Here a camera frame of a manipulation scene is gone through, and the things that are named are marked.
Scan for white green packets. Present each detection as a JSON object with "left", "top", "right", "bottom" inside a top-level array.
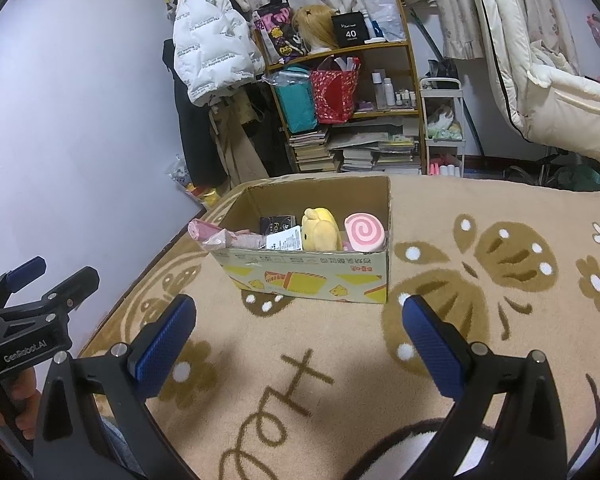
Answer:
[{"left": 426, "top": 105, "right": 462, "bottom": 141}]

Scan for beige hanging coat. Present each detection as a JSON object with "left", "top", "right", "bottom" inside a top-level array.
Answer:
[{"left": 207, "top": 95, "right": 271, "bottom": 186}]

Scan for white utility cart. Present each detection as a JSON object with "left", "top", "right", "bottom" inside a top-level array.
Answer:
[{"left": 419, "top": 77, "right": 466, "bottom": 178}]

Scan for person's blue jeans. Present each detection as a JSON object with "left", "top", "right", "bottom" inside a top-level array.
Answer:
[{"left": 97, "top": 410, "right": 146, "bottom": 480}]

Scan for pile of colourful packets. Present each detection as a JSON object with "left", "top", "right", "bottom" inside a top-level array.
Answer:
[{"left": 167, "top": 155, "right": 221, "bottom": 208}]

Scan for wooden shelf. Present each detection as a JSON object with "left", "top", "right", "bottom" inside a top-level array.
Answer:
[{"left": 252, "top": 0, "right": 428, "bottom": 176}]

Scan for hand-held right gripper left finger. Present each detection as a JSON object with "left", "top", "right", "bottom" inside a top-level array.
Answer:
[{"left": 32, "top": 294, "right": 201, "bottom": 480}]

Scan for small black box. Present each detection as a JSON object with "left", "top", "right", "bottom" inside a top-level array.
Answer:
[{"left": 259, "top": 215, "right": 298, "bottom": 236}]

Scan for cream long padded coat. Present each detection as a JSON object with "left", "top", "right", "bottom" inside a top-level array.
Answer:
[{"left": 467, "top": 0, "right": 600, "bottom": 168}]

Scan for yellow plush toy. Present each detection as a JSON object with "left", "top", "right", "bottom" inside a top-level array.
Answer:
[{"left": 301, "top": 207, "right": 344, "bottom": 252}]

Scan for red gift bag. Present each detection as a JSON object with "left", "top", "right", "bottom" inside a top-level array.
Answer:
[{"left": 309, "top": 55, "right": 361, "bottom": 125}]

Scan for wide stack of books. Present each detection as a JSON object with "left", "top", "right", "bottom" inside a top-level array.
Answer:
[{"left": 330, "top": 117, "right": 423, "bottom": 175}]

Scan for white puffer jacket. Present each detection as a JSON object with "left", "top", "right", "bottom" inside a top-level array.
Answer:
[{"left": 171, "top": 0, "right": 267, "bottom": 107}]

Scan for blonde wig head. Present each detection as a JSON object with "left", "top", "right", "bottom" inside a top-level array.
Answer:
[{"left": 292, "top": 4, "right": 337, "bottom": 53}]

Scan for black pink printed bag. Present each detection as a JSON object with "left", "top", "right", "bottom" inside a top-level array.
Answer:
[{"left": 254, "top": 0, "right": 311, "bottom": 58}]

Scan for dark green bag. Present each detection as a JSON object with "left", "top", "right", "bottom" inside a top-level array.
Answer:
[{"left": 555, "top": 162, "right": 600, "bottom": 191}]

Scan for clear plastic bag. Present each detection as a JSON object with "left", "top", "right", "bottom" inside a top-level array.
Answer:
[{"left": 357, "top": 0, "right": 408, "bottom": 43}]

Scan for pink tissue pack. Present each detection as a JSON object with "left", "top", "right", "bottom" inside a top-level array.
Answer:
[{"left": 187, "top": 219, "right": 266, "bottom": 251}]

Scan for printed cardboard box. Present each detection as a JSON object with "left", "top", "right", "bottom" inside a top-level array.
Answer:
[{"left": 209, "top": 175, "right": 392, "bottom": 305}]

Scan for black hanging coat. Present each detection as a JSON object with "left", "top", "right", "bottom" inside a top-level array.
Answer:
[{"left": 162, "top": 40, "right": 231, "bottom": 188}]

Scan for beige printed blanket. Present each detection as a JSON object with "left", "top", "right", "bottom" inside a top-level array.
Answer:
[{"left": 77, "top": 172, "right": 600, "bottom": 480}]

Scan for narrow stack of books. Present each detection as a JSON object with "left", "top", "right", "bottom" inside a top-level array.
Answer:
[{"left": 286, "top": 127, "right": 338, "bottom": 173}]

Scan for person's left hand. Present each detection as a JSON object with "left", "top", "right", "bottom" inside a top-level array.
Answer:
[{"left": 9, "top": 366, "right": 44, "bottom": 434}]

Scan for black box white print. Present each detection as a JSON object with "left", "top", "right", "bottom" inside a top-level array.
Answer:
[{"left": 331, "top": 10, "right": 370, "bottom": 46}]

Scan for teal bag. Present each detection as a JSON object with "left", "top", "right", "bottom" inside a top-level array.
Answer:
[{"left": 262, "top": 66, "right": 318, "bottom": 133}]

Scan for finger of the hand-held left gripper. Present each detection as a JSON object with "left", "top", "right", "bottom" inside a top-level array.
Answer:
[
  {"left": 10, "top": 266, "right": 101, "bottom": 322},
  {"left": 0, "top": 256, "right": 48, "bottom": 307}
]

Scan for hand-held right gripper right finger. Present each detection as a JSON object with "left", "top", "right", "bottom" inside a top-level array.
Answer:
[{"left": 401, "top": 294, "right": 571, "bottom": 480}]

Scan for pink and white rolls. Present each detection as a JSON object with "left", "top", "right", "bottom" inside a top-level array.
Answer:
[{"left": 429, "top": 157, "right": 461, "bottom": 177}]

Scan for pink swirl roll plush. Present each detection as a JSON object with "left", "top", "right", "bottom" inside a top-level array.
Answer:
[{"left": 343, "top": 212, "right": 387, "bottom": 253}]

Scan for white printed card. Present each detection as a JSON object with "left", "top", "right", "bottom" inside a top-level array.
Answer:
[{"left": 266, "top": 225, "right": 304, "bottom": 252}]

